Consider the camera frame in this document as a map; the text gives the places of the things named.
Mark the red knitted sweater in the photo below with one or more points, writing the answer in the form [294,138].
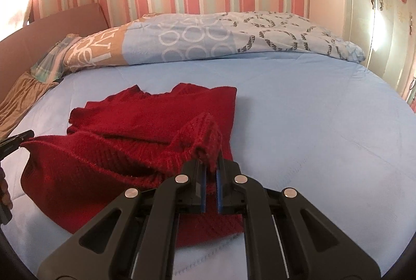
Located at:
[113,143]

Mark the pink headboard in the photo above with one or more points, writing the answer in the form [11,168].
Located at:
[48,29]

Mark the person's left hand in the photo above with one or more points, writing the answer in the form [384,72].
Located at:
[5,189]

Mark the light blue quilted bedspread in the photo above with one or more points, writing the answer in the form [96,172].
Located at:
[308,120]

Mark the plaid pillow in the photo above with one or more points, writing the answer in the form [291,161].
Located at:
[52,62]

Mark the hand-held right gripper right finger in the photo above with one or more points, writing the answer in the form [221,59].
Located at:
[219,195]

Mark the patterned blue folded duvet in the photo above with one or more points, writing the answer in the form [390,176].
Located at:
[195,36]

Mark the white wardrobe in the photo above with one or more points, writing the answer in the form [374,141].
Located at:
[383,33]

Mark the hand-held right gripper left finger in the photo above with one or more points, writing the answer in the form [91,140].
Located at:
[203,195]

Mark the brown cloth garment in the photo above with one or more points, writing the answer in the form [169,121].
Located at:
[22,98]

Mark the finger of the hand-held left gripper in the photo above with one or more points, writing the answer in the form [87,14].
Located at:
[16,141]

